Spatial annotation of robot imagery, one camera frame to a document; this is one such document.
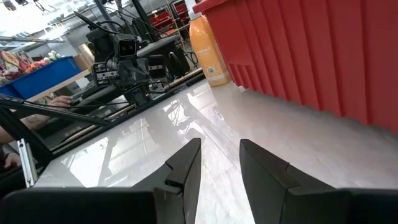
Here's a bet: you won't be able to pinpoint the red plastic bin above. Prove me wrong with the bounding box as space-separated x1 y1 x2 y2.
192 0 398 134

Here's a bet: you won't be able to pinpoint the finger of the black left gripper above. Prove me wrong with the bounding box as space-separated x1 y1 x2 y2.
133 58 150 85
118 60 136 87

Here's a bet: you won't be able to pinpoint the brown cardboard box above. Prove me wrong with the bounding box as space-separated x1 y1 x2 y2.
77 43 96 67

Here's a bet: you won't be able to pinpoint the silver perforated bracket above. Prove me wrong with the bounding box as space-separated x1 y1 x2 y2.
17 138 39 188

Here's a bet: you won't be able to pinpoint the blue plastic bin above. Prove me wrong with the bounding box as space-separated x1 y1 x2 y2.
0 55 83 100

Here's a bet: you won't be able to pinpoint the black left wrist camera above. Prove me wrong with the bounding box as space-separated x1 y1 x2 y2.
113 33 139 58

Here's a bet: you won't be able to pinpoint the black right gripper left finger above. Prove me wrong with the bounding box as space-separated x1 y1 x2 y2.
0 138 202 224

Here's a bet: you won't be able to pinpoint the thin black floor cables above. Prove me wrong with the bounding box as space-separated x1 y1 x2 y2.
182 49 201 69

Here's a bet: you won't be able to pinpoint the black metal pole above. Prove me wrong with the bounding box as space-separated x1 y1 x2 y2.
130 0 154 32
92 0 110 25

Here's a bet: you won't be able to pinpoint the person's hand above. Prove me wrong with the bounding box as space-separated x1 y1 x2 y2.
3 151 23 171
46 95 73 110

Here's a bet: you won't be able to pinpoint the red storage bin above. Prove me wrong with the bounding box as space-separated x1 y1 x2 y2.
149 11 175 30
175 1 196 16

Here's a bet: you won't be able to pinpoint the person's forearm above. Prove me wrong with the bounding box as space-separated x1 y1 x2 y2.
21 113 52 132

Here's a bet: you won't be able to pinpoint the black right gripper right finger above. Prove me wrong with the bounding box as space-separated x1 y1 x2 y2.
239 139 398 224

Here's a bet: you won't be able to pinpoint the orange spray bottle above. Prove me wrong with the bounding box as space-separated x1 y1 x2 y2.
185 0 233 87

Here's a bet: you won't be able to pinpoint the colourful fabric items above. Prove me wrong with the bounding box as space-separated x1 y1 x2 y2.
0 49 63 85

